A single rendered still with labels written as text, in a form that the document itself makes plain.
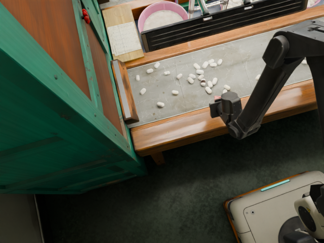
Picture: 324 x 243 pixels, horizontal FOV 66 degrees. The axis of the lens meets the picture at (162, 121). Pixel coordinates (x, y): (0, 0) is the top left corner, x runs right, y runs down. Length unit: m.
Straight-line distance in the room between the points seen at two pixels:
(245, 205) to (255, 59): 0.84
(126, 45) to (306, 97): 0.88
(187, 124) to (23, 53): 0.88
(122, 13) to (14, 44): 1.12
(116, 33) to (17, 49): 1.05
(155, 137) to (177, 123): 0.12
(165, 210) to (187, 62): 1.05
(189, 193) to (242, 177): 0.40
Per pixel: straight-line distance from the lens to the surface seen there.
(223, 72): 1.28
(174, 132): 1.13
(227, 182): 1.89
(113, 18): 1.43
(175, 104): 1.19
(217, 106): 0.99
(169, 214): 1.86
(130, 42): 1.32
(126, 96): 1.10
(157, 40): 0.94
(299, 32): 0.57
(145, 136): 1.13
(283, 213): 1.69
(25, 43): 0.38
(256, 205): 1.64
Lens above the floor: 1.86
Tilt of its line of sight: 73 degrees down
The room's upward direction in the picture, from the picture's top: 12 degrees counter-clockwise
